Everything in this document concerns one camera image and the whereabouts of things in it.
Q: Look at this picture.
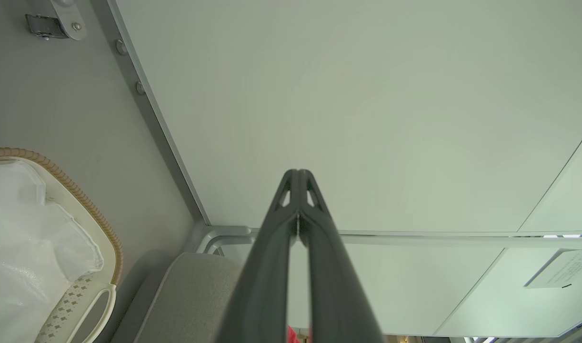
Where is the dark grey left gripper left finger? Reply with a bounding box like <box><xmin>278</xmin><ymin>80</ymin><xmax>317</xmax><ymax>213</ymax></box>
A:
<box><xmin>215</xmin><ymin>169</ymin><xmax>299</xmax><ymax>343</ymax></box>

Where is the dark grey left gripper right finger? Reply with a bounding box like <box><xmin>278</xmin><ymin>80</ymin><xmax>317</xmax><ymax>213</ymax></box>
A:
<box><xmin>298</xmin><ymin>169</ymin><xmax>385</xmax><ymax>343</ymax></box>

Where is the red garment with white cuff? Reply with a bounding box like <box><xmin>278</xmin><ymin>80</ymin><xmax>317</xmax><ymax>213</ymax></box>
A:
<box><xmin>287</xmin><ymin>325</ymin><xmax>312</xmax><ymax>343</ymax></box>

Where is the grey fabric sofa seat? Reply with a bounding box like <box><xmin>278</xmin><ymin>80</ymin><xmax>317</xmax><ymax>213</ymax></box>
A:
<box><xmin>111</xmin><ymin>252</ymin><xmax>246</xmax><ymax>343</ymax></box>

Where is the white laundry basket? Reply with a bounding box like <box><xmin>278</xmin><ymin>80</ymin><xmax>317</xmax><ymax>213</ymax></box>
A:
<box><xmin>0</xmin><ymin>147</ymin><xmax>124</xmax><ymax>343</ymax></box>

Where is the white cloth in basket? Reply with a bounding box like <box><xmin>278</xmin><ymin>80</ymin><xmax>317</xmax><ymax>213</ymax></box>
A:
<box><xmin>0</xmin><ymin>160</ymin><xmax>104</xmax><ymax>343</ymax></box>

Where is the white paper notice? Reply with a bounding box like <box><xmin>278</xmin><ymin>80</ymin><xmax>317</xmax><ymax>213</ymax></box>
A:
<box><xmin>523</xmin><ymin>248</ymin><xmax>582</xmax><ymax>290</ymax></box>

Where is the metal caster wheel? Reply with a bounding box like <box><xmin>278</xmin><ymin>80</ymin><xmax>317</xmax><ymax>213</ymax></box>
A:
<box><xmin>25</xmin><ymin>0</ymin><xmax>88</xmax><ymax>42</ymax></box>

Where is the grey baseboard rail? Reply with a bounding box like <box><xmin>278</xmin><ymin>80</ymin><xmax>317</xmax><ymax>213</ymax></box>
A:
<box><xmin>90</xmin><ymin>0</ymin><xmax>210</xmax><ymax>227</ymax></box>

